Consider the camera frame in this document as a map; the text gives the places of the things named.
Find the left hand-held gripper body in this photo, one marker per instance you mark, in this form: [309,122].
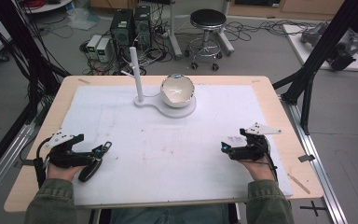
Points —
[64,155]

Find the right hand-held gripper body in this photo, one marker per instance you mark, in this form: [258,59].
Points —
[251,149]

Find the person's left hand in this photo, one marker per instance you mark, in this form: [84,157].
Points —
[62,173]

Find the person's right hand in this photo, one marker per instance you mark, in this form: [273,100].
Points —
[260,169]

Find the white table mat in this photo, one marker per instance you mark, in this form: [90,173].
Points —
[174,155]

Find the black tape piece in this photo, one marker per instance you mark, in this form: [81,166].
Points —
[306,158]

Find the wooden stick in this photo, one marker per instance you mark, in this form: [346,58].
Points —
[299,183]

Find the person's legs in jeans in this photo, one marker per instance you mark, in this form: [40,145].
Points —
[171,215]

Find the white power supply unit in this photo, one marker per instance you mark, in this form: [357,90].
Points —
[104,49]
[93,46]

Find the grey table leg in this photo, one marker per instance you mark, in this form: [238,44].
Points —
[174,34]
[225,34]

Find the white floor board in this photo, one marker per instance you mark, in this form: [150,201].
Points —
[298,46]

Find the black computer tower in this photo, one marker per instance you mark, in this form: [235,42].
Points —
[143,25]
[121,26]

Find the black round stool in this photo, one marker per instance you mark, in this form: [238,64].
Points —
[207,19]

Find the clear plastic bag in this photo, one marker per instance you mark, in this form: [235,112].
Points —
[82,19]

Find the grey device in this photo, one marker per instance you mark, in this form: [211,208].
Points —
[313,33]

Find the black device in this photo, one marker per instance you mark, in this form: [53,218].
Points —
[343,54]

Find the white round table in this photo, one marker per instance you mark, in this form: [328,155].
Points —
[48,5]

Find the aluminium rail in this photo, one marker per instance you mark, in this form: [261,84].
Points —
[6,155]
[318,174]

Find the white stand with post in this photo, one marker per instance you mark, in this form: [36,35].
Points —
[138,79]

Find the black frame strut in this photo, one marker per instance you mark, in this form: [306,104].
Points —
[18,40]
[326,40]

